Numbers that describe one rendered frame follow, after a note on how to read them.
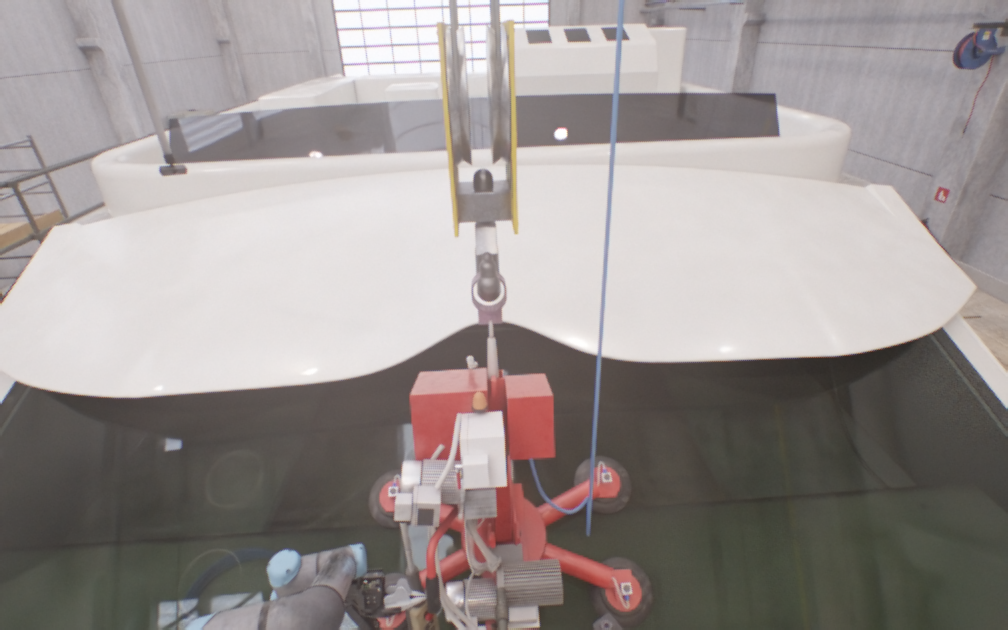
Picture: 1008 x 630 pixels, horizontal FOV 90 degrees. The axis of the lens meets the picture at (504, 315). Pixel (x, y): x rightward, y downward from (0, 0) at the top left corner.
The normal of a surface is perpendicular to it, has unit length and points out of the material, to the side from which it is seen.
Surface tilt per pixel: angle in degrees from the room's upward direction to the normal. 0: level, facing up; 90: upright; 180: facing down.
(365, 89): 88
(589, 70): 61
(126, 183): 90
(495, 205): 90
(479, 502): 73
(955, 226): 90
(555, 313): 21
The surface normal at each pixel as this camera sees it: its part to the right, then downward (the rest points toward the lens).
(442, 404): 0.04, 0.17
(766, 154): 0.06, 0.49
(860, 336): 0.08, -0.67
